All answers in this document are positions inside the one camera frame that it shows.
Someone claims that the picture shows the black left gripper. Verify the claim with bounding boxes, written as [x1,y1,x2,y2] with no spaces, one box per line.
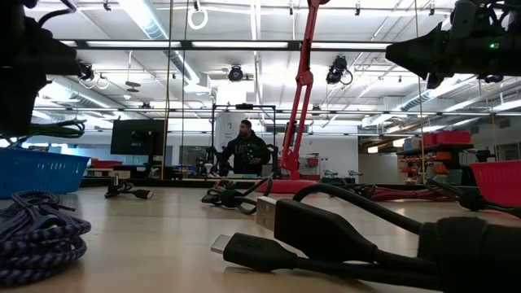
[0,24,82,138]

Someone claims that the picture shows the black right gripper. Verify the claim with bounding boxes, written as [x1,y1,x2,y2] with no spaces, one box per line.
[385,0,489,89]

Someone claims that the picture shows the green braided USB cable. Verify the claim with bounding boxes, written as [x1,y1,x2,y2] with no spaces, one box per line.
[24,119,87,141]

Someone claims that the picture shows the purple braided USB cable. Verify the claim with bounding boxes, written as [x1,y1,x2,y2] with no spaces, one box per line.
[0,190,93,286]

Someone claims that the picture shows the red braided USB cable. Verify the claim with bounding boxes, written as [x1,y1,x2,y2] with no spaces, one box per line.
[350,183,456,203]

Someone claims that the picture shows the black USB cable bundle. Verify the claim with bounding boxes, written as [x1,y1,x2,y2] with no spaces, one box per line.
[210,182,521,292]

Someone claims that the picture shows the black cable with red strap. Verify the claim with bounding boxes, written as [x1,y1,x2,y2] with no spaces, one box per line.
[211,176,274,196]

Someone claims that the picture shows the blue plastic basket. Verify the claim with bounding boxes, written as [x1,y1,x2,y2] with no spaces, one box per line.
[0,146,91,200]

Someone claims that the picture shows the red storage bins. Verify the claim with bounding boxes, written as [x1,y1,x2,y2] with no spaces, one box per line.
[422,129,472,147]

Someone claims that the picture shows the storage shelf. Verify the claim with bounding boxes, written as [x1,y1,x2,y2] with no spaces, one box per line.
[396,129,475,186]

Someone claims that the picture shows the red tray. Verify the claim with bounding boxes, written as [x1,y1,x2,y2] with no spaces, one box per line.
[91,159,123,169]

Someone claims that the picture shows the black monitor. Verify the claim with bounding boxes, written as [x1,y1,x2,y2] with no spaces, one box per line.
[110,118,168,156]

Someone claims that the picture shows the red plastic basket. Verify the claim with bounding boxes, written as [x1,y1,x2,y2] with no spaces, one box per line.
[469,160,521,208]

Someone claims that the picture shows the person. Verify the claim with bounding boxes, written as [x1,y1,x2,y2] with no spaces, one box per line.
[221,119,272,178]

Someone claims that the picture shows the yellow hanging cord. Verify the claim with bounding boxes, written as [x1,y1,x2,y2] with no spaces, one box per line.
[414,0,427,184]
[160,0,175,181]

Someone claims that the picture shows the black aluminium table frame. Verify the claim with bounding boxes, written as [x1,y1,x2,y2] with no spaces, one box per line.
[79,177,484,198]

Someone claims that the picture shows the black station frame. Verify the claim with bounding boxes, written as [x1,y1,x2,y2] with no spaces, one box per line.
[210,103,278,180]

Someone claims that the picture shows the white hanging ring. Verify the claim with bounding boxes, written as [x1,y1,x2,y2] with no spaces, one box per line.
[186,6,209,31]

